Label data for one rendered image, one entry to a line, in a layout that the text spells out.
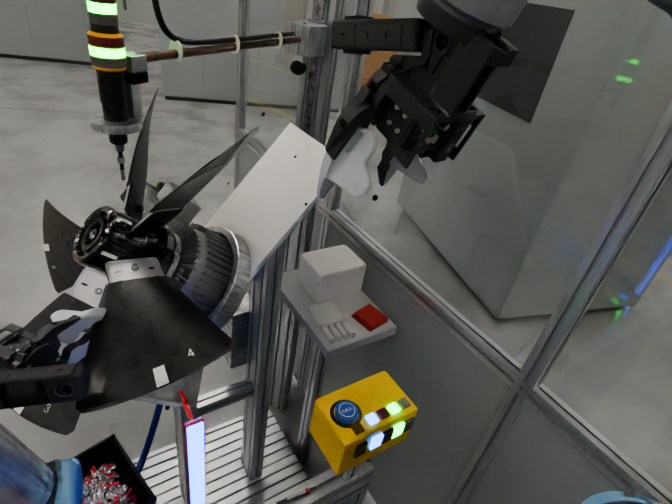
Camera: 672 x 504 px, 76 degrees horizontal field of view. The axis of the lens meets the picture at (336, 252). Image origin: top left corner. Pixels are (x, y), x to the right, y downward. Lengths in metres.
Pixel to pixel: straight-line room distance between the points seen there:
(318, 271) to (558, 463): 0.74
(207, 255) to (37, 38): 7.27
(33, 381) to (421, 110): 0.56
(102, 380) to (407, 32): 0.59
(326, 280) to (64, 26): 7.05
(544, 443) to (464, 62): 0.92
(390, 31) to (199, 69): 5.90
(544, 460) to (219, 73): 5.80
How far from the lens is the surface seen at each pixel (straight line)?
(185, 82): 6.31
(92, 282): 0.96
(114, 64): 0.69
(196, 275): 0.91
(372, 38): 0.42
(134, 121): 0.72
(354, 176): 0.42
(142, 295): 0.80
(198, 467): 0.69
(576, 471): 1.12
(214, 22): 6.18
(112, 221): 0.87
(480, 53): 0.36
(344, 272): 1.28
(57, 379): 0.67
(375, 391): 0.82
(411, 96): 0.38
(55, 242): 1.18
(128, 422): 2.12
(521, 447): 1.18
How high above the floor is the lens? 1.69
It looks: 32 degrees down
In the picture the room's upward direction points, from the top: 10 degrees clockwise
